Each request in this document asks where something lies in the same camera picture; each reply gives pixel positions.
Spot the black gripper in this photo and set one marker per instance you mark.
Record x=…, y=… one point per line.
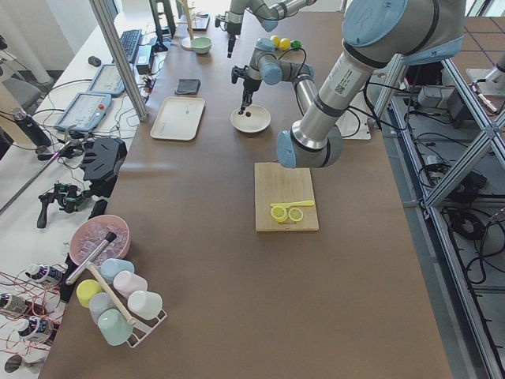
x=249, y=84
x=230, y=38

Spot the dark red cherry pair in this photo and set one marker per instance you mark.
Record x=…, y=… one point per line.
x=248, y=113

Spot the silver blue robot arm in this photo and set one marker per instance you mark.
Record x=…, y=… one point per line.
x=373, y=32

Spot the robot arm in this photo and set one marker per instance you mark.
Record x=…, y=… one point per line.
x=268, y=16

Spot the cream rabbit tray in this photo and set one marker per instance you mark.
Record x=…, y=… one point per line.
x=178, y=119

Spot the cream round plate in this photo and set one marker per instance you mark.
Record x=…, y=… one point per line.
x=258, y=122

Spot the green bowl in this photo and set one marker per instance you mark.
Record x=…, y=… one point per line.
x=201, y=44

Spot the yellow lemon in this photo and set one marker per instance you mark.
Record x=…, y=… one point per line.
x=275, y=39
x=284, y=44

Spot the wooden mug tree stand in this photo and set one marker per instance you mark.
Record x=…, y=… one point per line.
x=186, y=42

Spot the grey folded cloth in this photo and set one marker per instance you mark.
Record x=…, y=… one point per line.
x=187, y=86

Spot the green lime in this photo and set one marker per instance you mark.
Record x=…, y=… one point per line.
x=295, y=44

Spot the wooden cutting board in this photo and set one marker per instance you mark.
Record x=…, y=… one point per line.
x=275, y=184

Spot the black keyboard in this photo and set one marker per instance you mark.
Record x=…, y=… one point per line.
x=130, y=40

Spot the lemon slice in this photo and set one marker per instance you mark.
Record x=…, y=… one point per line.
x=279, y=213
x=295, y=214

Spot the yellow plastic knife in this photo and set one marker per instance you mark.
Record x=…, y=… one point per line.
x=306, y=203

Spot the far teach pendant tablet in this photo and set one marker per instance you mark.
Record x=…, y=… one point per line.
x=107, y=81

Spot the teach pendant tablet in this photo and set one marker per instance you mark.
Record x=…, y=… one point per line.
x=107, y=81
x=85, y=112

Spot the black computer mouse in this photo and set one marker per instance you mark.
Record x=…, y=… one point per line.
x=94, y=61

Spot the near teach pendant tablet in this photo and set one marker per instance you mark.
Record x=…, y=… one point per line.
x=85, y=112

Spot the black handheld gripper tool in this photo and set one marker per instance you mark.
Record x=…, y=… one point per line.
x=68, y=196

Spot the pink bowl of ice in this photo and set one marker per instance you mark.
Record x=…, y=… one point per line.
x=90, y=234

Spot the blue cup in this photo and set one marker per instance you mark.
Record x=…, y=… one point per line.
x=112, y=266

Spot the black water bottle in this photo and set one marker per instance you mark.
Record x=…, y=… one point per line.
x=30, y=128

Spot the pink cup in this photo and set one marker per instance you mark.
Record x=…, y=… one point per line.
x=126, y=282

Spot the white cup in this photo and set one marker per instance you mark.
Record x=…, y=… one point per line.
x=145, y=304

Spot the yellow cup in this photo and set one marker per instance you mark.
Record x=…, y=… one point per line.
x=86, y=289

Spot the grey cup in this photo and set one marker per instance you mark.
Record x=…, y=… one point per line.
x=98, y=304

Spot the mint green cup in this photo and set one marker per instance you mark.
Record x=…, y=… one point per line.
x=114, y=327

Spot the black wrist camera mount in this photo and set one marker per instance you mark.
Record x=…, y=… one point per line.
x=239, y=73

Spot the black picture frame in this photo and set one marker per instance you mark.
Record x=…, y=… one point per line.
x=200, y=22

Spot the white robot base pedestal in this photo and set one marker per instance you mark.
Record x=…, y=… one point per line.
x=354, y=122

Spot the aluminium frame post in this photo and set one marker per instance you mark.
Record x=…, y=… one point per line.
x=106, y=24

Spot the metal ice scoop handle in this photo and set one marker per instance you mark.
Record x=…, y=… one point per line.
x=72, y=278

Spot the white wire cup rack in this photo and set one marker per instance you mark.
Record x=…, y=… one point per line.
x=142, y=328

